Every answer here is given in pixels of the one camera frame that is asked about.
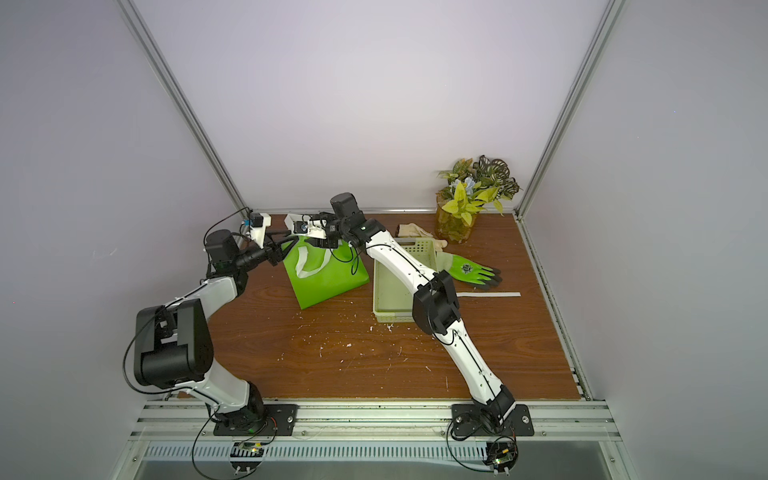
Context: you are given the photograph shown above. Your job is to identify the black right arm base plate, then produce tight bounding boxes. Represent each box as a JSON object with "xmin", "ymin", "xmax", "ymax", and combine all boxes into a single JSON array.
[{"xmin": 449, "ymin": 403, "xmax": 535, "ymax": 441}]

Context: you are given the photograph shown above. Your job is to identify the aluminium front frame rail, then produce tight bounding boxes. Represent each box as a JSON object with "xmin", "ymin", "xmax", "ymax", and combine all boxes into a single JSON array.
[{"xmin": 129, "ymin": 398, "xmax": 621, "ymax": 442}]

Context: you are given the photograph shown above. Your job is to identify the green insulated delivery bag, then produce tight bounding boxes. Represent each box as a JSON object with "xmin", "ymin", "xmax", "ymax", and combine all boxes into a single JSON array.
[{"xmin": 283, "ymin": 237, "xmax": 369, "ymax": 310}]

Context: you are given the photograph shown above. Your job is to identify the small circuit board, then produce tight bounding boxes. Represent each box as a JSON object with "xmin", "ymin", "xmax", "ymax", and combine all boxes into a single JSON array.
[
  {"xmin": 229, "ymin": 442, "xmax": 265, "ymax": 477},
  {"xmin": 483, "ymin": 439, "xmax": 519, "ymax": 475}
]

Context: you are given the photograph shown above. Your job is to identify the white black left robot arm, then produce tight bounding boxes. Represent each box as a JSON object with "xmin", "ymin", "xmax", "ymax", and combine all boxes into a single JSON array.
[{"xmin": 125, "ymin": 229, "xmax": 298, "ymax": 433}]

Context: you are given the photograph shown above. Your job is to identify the small circuit board left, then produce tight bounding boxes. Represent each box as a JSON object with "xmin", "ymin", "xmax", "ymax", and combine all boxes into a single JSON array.
[{"xmin": 229, "ymin": 442, "xmax": 265, "ymax": 477}]

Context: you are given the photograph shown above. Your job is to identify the beige knit cotton glove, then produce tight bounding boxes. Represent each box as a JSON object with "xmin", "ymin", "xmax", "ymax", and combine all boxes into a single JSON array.
[{"xmin": 397, "ymin": 223, "xmax": 448, "ymax": 251}]

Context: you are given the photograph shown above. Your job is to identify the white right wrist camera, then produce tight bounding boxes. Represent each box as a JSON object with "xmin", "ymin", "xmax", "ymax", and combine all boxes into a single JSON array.
[{"xmin": 284, "ymin": 213, "xmax": 327, "ymax": 240}]

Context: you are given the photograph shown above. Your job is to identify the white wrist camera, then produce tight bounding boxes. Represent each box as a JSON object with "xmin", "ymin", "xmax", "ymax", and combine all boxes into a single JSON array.
[
  {"xmin": 244, "ymin": 210, "xmax": 271, "ymax": 248},
  {"xmin": 284, "ymin": 213, "xmax": 327, "ymax": 240}
]

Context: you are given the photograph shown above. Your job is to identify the artificial flower plant bouquet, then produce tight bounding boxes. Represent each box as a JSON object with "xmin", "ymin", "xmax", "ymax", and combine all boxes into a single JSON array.
[{"xmin": 437, "ymin": 155, "xmax": 521, "ymax": 226}]

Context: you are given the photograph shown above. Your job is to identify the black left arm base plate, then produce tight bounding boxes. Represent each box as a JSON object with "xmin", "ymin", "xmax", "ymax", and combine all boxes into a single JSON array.
[{"xmin": 213, "ymin": 403, "xmax": 299, "ymax": 437}]

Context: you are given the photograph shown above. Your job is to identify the amber plastic vase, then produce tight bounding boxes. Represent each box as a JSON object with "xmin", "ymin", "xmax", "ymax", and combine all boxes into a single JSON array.
[{"xmin": 435, "ymin": 193, "xmax": 479, "ymax": 244}]

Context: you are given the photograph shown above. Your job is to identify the small circuit board right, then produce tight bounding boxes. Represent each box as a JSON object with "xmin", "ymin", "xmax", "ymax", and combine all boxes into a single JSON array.
[{"xmin": 483, "ymin": 439, "xmax": 519, "ymax": 475}]

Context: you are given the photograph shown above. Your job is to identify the light green perforated basket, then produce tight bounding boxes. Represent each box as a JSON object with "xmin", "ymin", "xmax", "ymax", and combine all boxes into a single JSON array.
[{"xmin": 372, "ymin": 237, "xmax": 442, "ymax": 323}]

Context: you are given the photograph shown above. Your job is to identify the green black work glove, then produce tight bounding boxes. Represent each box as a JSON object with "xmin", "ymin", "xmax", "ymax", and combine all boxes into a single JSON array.
[{"xmin": 436, "ymin": 252, "xmax": 502, "ymax": 290}]

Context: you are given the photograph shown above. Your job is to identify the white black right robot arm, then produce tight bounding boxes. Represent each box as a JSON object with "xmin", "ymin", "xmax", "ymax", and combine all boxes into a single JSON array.
[{"xmin": 301, "ymin": 192, "xmax": 516, "ymax": 432}]

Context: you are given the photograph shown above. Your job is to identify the white flat strip on table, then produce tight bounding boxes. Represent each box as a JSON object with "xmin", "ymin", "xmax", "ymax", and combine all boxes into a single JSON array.
[{"xmin": 457, "ymin": 292, "xmax": 521, "ymax": 298}]

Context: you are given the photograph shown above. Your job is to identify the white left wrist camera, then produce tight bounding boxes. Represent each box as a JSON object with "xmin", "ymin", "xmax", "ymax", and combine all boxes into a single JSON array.
[{"xmin": 244, "ymin": 210, "xmax": 271, "ymax": 248}]

